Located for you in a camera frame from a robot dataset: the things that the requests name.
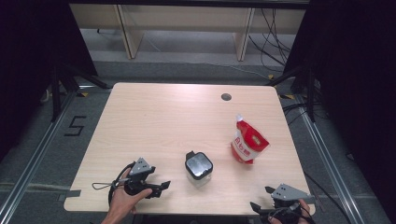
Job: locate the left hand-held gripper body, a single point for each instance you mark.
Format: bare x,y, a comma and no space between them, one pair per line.
141,167

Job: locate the beige wooden shelf unit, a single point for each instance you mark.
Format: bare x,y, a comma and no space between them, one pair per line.
186,18

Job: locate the round table grommet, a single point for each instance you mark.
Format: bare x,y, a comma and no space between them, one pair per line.
226,96

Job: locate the glass jar with black lid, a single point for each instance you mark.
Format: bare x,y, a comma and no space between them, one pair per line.
199,166

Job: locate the red and white spouted pouch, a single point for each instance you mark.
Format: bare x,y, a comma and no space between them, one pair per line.
249,144

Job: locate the person's right hand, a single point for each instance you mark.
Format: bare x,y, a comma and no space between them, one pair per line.
306,214

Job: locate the gray tape strip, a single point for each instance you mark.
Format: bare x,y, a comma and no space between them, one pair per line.
70,194

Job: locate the black tripod stand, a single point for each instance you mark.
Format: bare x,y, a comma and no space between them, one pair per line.
309,93
56,93

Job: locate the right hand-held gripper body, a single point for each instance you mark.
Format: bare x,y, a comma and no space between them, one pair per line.
289,193

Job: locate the person's left hand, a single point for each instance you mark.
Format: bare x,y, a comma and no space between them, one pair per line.
123,202

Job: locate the metal floor rail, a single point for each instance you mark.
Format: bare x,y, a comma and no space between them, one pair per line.
37,149
327,155

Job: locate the yellow black tape piece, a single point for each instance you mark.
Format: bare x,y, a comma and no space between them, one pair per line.
82,94
271,76
288,96

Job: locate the black curtain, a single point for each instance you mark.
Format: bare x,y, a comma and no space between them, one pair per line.
358,62
31,46

